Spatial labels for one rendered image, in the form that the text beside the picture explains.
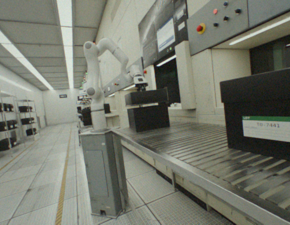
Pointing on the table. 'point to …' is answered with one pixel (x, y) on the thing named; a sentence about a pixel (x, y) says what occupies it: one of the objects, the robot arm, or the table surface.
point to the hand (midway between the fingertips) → (143, 89)
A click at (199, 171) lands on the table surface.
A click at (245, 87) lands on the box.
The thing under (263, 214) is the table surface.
